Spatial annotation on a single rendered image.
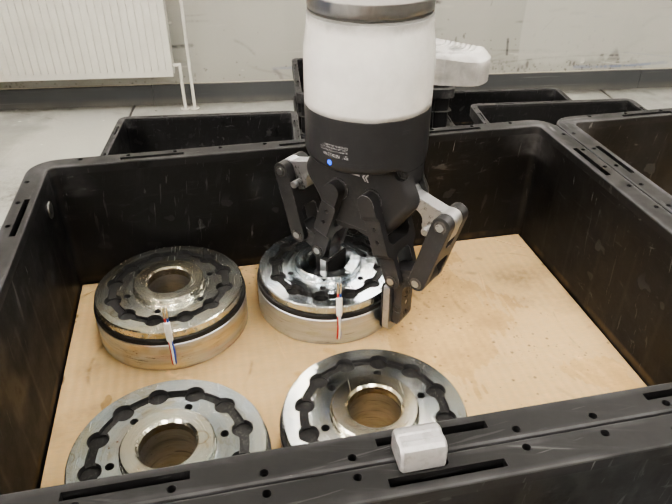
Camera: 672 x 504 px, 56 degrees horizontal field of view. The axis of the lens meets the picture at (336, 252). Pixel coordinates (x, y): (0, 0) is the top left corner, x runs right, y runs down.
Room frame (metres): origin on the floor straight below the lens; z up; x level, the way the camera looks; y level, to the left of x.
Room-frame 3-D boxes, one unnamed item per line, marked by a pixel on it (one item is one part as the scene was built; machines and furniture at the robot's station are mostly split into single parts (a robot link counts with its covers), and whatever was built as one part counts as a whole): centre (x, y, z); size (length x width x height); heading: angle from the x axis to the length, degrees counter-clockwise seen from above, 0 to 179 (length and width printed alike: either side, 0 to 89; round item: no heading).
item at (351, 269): (0.38, 0.01, 0.86); 0.05 x 0.05 x 0.01
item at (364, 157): (0.36, -0.02, 0.95); 0.08 x 0.08 x 0.09
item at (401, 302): (0.33, -0.05, 0.87); 0.03 x 0.01 x 0.05; 53
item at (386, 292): (0.34, -0.04, 0.86); 0.02 x 0.01 x 0.04; 143
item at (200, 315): (0.35, 0.12, 0.86); 0.10 x 0.10 x 0.01
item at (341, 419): (0.24, -0.02, 0.86); 0.05 x 0.05 x 0.01
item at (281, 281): (0.38, 0.01, 0.86); 0.10 x 0.10 x 0.01
